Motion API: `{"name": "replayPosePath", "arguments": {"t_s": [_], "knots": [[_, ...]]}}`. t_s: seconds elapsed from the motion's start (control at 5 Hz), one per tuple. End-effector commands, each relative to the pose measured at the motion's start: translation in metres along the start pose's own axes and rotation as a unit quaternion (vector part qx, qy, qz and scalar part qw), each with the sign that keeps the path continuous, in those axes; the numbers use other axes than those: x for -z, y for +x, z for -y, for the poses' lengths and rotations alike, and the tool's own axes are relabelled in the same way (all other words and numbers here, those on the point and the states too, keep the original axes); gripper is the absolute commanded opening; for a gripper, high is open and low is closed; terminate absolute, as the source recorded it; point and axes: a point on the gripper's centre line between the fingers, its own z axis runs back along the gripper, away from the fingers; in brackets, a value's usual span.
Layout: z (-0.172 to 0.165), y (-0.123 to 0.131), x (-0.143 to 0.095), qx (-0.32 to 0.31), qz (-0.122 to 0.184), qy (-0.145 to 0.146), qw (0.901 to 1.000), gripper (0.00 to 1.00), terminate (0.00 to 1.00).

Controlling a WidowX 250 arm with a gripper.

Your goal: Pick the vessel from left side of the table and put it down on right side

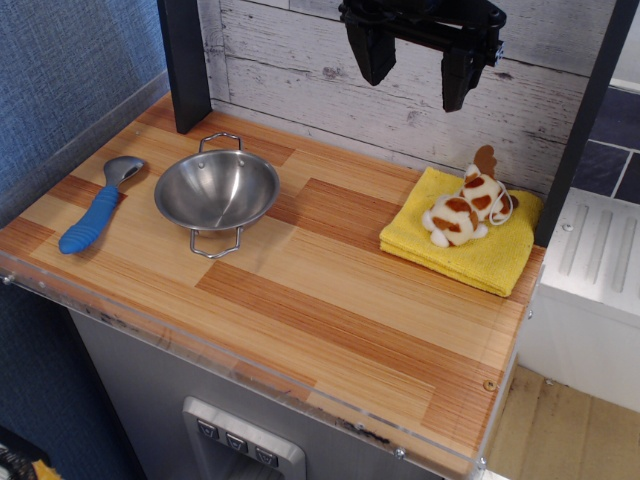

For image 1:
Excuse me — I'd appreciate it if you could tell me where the brown white plush toy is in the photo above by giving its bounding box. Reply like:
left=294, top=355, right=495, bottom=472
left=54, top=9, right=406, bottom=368
left=421, top=145, right=519, bottom=248

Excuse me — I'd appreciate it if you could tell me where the steel bowl with wire handles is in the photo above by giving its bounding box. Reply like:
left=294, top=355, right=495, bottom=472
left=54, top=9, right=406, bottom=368
left=154, top=132, right=280, bottom=260

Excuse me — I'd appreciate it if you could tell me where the grey panel with buttons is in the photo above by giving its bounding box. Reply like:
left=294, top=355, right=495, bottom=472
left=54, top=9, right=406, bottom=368
left=182, top=396, right=307, bottom=479

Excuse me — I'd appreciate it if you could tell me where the left dark upright post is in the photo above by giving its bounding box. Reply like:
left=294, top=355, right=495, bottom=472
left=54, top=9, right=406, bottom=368
left=157, top=0, right=211, bottom=134

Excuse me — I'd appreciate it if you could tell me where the folded yellow cloth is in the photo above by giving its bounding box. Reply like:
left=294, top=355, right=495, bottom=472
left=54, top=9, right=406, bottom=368
left=379, top=168, right=543, bottom=297

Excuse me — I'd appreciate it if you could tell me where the blue handled ice cream scoop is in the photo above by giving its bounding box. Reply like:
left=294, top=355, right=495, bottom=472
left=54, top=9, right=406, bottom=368
left=58, top=156, right=145, bottom=255

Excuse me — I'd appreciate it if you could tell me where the clear acrylic edge guard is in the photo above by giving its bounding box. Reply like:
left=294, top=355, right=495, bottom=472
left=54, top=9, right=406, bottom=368
left=1, top=240, right=502, bottom=479

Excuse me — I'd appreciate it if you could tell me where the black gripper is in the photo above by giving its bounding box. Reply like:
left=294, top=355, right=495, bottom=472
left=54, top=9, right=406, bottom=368
left=339, top=1, right=506, bottom=112

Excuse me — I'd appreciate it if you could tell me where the dark upright post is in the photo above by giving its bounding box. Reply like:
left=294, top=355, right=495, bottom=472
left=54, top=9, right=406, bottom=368
left=157, top=0, right=211, bottom=134
left=535, top=0, right=639, bottom=248

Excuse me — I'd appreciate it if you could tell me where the right dark upright post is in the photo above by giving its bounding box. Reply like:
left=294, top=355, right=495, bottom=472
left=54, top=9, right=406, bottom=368
left=535, top=0, right=639, bottom=248

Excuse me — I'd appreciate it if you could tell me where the white ribbed cabinet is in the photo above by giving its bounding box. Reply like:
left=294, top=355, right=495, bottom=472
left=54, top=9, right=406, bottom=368
left=518, top=189, right=639, bottom=410

